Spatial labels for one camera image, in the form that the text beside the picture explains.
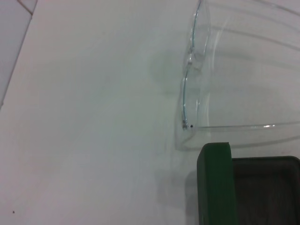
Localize clear transparent glasses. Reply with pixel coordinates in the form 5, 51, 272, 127
174, 0, 300, 151

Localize green glasses case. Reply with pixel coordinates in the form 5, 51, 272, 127
196, 142, 300, 225

